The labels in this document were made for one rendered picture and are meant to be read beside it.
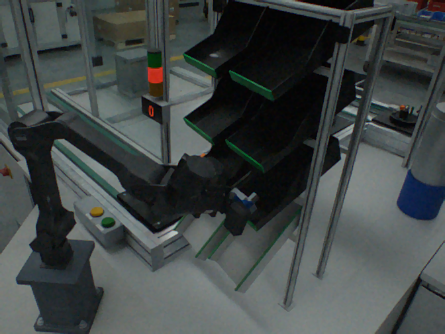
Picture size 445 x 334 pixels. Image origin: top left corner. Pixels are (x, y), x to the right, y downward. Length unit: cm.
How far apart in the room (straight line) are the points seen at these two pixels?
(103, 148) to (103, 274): 61
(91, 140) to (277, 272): 76
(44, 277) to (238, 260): 48
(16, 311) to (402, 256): 122
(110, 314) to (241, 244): 41
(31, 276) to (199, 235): 44
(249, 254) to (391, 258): 58
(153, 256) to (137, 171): 52
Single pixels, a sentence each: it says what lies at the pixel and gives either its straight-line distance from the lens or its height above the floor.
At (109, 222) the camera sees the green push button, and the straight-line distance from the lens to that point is 125.
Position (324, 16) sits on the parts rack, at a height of 165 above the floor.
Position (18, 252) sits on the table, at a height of 86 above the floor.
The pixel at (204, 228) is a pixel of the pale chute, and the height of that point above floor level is 103.
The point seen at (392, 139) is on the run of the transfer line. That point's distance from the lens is 206.
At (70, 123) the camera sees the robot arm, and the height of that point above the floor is 146.
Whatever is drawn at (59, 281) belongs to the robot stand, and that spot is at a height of 106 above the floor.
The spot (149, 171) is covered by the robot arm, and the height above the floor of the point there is 138.
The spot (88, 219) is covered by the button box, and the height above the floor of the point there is 95.
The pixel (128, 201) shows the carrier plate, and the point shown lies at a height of 97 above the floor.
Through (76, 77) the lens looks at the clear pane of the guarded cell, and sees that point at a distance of 253.
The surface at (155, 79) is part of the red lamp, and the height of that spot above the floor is 132.
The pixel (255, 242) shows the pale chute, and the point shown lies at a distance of 103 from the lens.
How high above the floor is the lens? 178
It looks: 32 degrees down
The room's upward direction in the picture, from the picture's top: 3 degrees clockwise
